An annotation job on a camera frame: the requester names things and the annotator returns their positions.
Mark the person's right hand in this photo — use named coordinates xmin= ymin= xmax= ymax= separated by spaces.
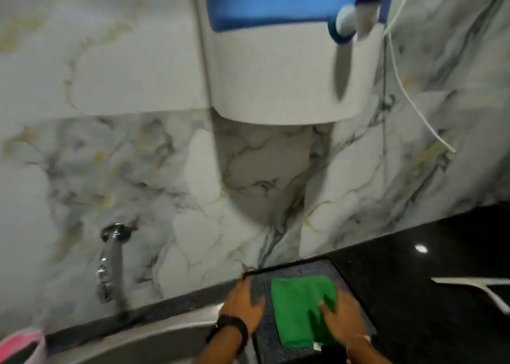
xmin=317 ymin=286 xmax=372 ymax=347

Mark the person's left hand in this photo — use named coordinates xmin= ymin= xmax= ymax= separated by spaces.
xmin=219 ymin=278 xmax=266 ymax=335

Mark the green cloth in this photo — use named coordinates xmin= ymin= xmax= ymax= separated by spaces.
xmin=270 ymin=276 xmax=339 ymax=351

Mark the person's left forearm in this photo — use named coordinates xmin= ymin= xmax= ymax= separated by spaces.
xmin=194 ymin=326 xmax=244 ymax=364

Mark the person's right forearm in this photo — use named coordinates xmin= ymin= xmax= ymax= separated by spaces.
xmin=346 ymin=338 xmax=394 ymax=364

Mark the dark speckled mat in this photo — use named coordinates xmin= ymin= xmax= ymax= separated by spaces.
xmin=242 ymin=259 xmax=377 ymax=364

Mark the black wristwatch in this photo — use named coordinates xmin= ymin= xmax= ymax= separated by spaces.
xmin=206 ymin=314 xmax=250 ymax=348

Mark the white thread wristband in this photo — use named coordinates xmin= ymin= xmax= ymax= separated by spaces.
xmin=346 ymin=334 xmax=373 ymax=350

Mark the steel sink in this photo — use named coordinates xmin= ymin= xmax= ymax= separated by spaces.
xmin=46 ymin=302 xmax=257 ymax=364

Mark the white squeegee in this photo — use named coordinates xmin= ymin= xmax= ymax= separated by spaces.
xmin=431 ymin=276 xmax=510 ymax=316

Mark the white thin tube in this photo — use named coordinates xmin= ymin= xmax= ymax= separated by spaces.
xmin=384 ymin=0 xmax=457 ymax=154

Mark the blue and white water purifier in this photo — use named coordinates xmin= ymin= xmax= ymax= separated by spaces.
xmin=201 ymin=0 xmax=397 ymax=126

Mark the pink and white tub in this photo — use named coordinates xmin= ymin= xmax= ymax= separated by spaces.
xmin=0 ymin=327 xmax=47 ymax=364

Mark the white purifier tap knob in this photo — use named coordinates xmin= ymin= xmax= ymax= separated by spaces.
xmin=328 ymin=5 xmax=360 ymax=45

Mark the chrome wall tap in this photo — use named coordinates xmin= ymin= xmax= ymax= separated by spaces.
xmin=96 ymin=223 xmax=134 ymax=313

